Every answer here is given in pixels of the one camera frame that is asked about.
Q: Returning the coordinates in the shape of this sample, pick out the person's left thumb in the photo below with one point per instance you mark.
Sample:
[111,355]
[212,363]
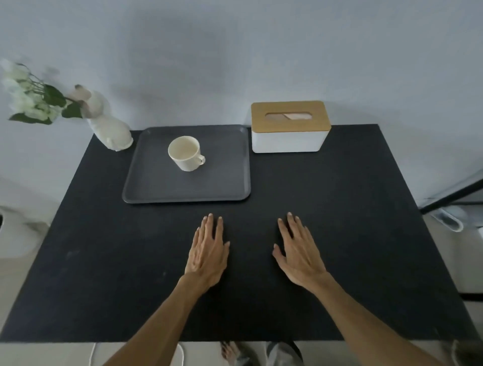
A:
[225,252]

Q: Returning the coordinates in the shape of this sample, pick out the dark grey rectangular tray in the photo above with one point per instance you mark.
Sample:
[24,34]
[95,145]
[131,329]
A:
[222,177]

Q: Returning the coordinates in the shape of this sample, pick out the cream ceramic cup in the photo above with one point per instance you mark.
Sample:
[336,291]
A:
[185,154]

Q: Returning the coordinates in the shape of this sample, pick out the person's left little finger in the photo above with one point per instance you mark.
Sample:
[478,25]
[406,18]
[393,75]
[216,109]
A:
[195,239]

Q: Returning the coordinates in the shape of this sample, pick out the person's right hand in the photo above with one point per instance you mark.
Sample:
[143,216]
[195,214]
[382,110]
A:
[302,260]

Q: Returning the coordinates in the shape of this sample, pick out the white tissue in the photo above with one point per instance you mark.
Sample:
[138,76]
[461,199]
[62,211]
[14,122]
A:
[290,116]

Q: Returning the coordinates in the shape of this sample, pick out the person's right middle finger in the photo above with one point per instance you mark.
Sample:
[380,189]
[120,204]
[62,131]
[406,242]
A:
[293,227]

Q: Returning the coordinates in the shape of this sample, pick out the white flowers green leaves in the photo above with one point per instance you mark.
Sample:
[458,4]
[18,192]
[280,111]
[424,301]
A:
[53,96]

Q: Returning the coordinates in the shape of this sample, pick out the grey object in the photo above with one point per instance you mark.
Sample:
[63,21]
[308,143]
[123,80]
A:
[468,353]

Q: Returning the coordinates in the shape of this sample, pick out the person's right little finger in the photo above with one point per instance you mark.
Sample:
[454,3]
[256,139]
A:
[309,237]

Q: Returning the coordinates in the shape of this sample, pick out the person's left forearm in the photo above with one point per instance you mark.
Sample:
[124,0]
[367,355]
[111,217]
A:
[158,326]

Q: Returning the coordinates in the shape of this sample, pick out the person's left middle finger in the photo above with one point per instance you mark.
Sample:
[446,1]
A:
[210,228]

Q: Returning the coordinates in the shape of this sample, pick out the person's left hand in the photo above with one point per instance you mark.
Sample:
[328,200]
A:
[206,258]

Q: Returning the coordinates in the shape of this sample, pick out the white ceramic vase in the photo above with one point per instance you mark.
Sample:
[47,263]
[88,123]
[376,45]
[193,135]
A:
[109,132]

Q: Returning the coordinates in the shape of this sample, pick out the white rounded furniture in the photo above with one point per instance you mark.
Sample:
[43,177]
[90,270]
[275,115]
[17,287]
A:
[20,235]

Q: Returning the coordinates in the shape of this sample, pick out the person's right forearm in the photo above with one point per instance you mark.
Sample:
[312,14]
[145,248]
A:
[362,324]

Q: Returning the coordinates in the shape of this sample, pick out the white plastic fixture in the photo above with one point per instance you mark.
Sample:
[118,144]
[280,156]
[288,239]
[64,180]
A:
[449,220]

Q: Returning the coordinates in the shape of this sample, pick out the white tissue box wooden lid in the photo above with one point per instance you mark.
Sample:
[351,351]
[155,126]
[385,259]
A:
[288,139]

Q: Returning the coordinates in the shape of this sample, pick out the person's right thumb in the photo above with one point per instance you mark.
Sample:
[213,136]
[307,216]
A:
[278,255]

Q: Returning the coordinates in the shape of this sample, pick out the black metal frame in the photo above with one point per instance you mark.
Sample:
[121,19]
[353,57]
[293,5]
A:
[452,196]

